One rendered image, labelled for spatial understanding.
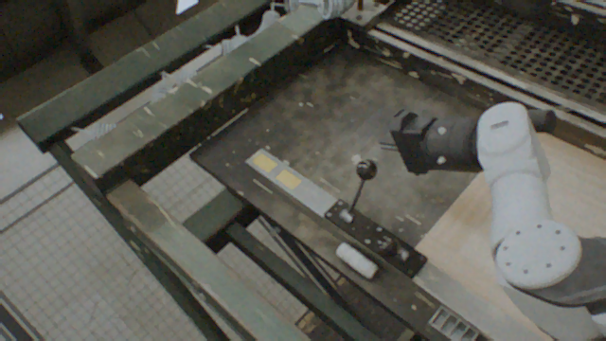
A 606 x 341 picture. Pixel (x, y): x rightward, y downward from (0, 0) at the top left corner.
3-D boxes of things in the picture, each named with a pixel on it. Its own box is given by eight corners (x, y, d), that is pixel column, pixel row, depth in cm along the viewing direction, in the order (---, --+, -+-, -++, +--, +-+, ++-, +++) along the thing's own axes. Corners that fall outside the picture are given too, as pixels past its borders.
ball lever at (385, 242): (405, 269, 82) (387, 263, 70) (387, 257, 84) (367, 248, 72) (417, 251, 82) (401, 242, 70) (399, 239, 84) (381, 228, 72)
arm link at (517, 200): (510, 228, 65) (522, 359, 51) (473, 178, 61) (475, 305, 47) (596, 205, 59) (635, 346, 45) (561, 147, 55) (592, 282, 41)
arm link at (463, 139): (466, 191, 76) (536, 199, 66) (438, 142, 71) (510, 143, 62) (498, 143, 80) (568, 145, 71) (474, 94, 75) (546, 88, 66)
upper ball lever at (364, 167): (347, 230, 86) (373, 168, 80) (331, 219, 88) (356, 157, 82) (359, 224, 89) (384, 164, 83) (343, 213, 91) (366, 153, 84)
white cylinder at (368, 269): (335, 258, 88) (369, 283, 84) (335, 249, 86) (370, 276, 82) (345, 247, 89) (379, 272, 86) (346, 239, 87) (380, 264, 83)
